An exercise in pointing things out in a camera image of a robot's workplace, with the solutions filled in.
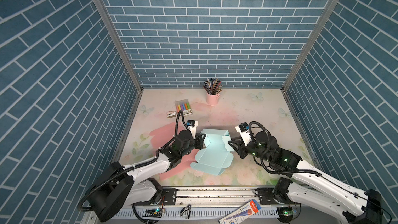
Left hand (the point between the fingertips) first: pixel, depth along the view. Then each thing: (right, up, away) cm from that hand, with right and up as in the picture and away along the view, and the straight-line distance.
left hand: (207, 136), depth 82 cm
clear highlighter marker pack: (-16, +16, +27) cm, 35 cm away
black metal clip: (-9, -31, -12) cm, 34 cm away
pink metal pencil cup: (+4, +20, +23) cm, 30 cm away
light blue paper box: (+5, -9, -6) cm, 12 cm away
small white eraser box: (-24, +10, +20) cm, 33 cm away
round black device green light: (+36, -33, -12) cm, 51 cm away
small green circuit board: (-25, -34, -11) cm, 43 cm away
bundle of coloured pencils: (+4, +29, +23) cm, 37 cm away
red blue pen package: (+18, -31, -13) cm, 38 cm away
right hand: (+10, 0, -10) cm, 14 cm away
